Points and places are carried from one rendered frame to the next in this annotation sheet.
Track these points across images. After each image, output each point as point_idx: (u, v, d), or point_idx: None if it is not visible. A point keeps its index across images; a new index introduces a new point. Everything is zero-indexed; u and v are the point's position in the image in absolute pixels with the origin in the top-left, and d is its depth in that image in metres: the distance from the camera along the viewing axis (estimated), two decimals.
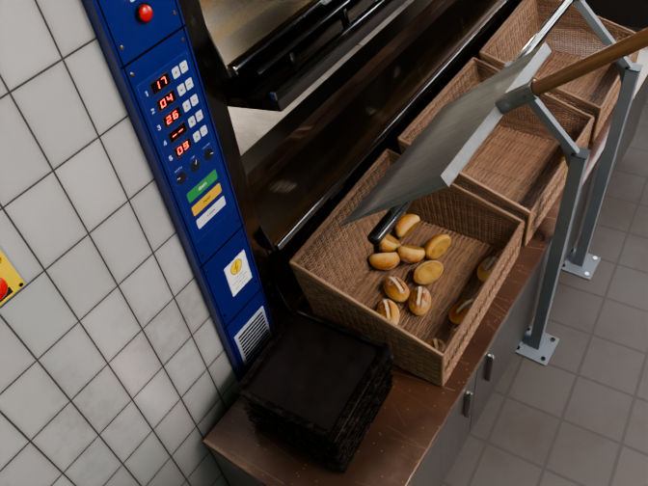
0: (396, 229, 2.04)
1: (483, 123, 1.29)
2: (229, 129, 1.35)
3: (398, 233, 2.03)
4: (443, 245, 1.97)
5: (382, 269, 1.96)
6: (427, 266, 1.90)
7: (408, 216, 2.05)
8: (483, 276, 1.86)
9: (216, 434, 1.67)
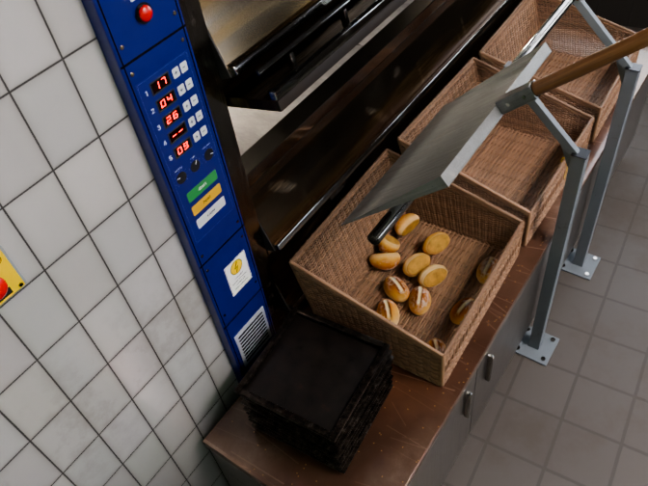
0: (395, 227, 2.04)
1: (483, 123, 1.29)
2: (229, 129, 1.35)
3: (397, 230, 2.03)
4: (441, 240, 1.98)
5: (382, 269, 1.96)
6: (435, 272, 1.88)
7: (407, 214, 2.06)
8: (482, 280, 1.88)
9: (216, 434, 1.67)
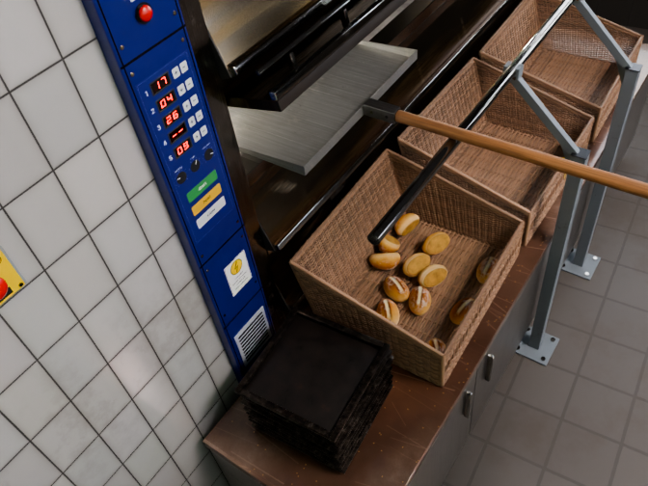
0: (395, 227, 2.04)
1: (348, 121, 1.52)
2: (229, 129, 1.35)
3: (397, 230, 2.03)
4: (441, 240, 1.98)
5: (382, 269, 1.96)
6: (435, 272, 1.88)
7: (407, 214, 2.06)
8: (482, 280, 1.88)
9: (216, 434, 1.67)
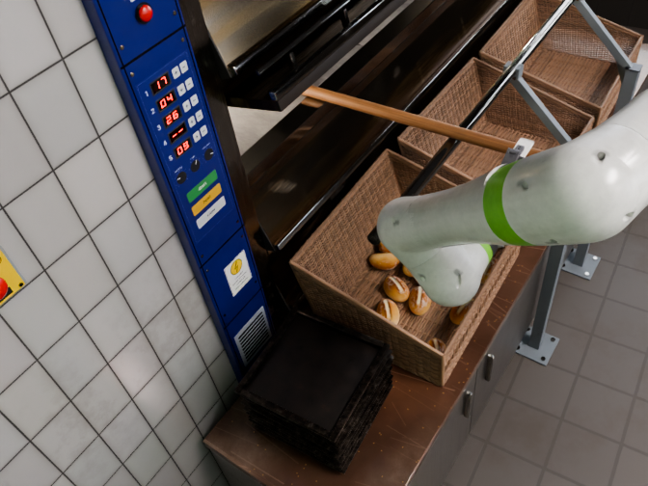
0: None
1: None
2: (229, 129, 1.35)
3: None
4: None
5: (382, 269, 1.96)
6: None
7: None
8: (482, 280, 1.88)
9: (216, 434, 1.67)
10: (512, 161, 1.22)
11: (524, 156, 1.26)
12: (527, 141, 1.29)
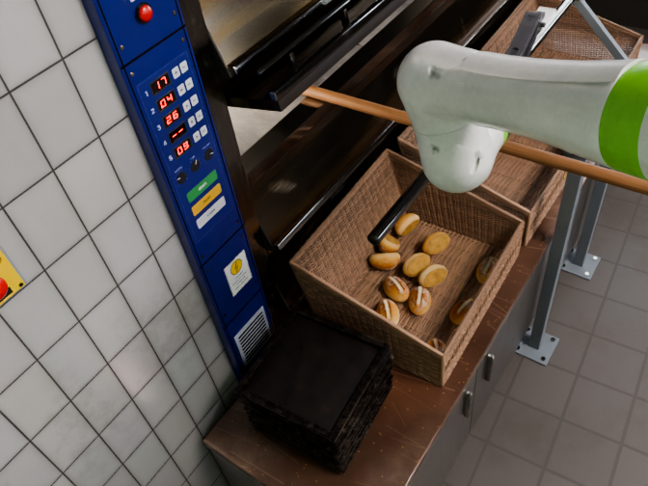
0: (395, 227, 2.04)
1: None
2: (229, 129, 1.35)
3: (397, 230, 2.03)
4: (441, 240, 1.98)
5: (382, 269, 1.96)
6: (435, 272, 1.88)
7: (407, 214, 2.06)
8: (482, 280, 1.88)
9: (216, 434, 1.67)
10: (531, 25, 1.01)
11: (545, 24, 1.05)
12: (549, 9, 1.08)
